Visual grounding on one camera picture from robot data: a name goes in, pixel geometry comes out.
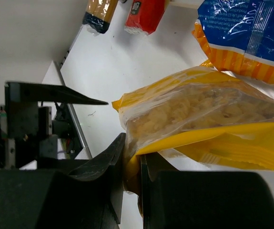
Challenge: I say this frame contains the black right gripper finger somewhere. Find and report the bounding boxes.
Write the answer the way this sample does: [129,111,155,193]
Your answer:
[140,153,274,229]

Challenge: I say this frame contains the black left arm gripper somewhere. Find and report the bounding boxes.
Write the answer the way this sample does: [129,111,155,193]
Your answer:
[0,81,126,229]

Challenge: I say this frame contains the blue orange pasta bag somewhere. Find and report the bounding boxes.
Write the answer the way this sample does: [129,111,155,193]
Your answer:
[192,0,274,84]

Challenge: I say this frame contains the red spaghetti pack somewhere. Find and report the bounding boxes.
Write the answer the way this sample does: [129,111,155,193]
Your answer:
[124,0,170,35]

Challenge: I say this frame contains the yellow fusilli pasta bag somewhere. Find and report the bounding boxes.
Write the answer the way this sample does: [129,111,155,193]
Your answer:
[111,66,274,218]

